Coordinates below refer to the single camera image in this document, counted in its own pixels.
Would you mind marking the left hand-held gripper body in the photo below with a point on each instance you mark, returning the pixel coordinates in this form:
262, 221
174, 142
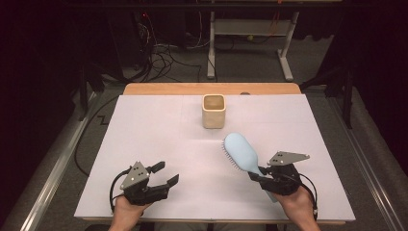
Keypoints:
138, 189

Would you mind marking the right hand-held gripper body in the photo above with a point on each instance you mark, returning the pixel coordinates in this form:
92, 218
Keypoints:
282, 179

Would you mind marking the light blue hairbrush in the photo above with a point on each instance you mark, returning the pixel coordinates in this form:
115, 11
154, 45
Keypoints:
240, 150

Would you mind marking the beige square cup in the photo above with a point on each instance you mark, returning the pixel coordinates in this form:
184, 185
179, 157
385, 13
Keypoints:
214, 120

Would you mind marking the person's left hand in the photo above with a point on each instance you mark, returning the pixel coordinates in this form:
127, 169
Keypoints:
128, 213

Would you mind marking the person's right hand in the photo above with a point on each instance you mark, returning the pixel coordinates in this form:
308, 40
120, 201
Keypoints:
300, 203

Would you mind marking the white table sheet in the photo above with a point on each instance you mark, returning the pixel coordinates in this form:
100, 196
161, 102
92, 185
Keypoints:
179, 144

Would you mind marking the black metal stand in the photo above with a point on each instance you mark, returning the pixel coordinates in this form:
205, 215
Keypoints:
84, 96
348, 106

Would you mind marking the black computer tower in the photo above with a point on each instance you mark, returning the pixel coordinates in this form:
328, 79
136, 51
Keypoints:
128, 41

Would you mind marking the small yellow-green ball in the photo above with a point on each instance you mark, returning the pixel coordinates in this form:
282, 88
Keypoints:
250, 37

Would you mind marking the aluminium floor rail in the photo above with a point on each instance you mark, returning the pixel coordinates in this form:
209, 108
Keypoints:
362, 160
54, 173

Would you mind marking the white metal desk frame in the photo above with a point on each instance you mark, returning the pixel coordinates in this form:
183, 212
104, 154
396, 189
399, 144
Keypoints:
250, 27

